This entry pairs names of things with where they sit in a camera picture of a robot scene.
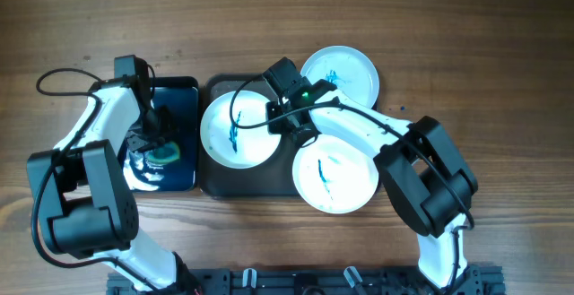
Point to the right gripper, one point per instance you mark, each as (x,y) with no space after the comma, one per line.
(274,125)

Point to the white plate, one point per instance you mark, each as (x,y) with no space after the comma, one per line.
(233,147)
(333,176)
(349,69)

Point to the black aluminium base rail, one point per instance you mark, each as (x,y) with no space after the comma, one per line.
(474,280)

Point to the black water-filled tray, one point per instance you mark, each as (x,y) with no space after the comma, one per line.
(181,96)

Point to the green yellow sponge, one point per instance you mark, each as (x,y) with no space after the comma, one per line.
(163,155)

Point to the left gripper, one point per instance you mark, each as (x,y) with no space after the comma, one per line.
(170,127)

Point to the brown serving tray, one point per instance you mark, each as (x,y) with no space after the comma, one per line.
(272,178)

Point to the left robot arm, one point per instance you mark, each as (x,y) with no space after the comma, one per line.
(82,204)

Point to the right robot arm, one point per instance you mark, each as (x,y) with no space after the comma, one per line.
(427,180)

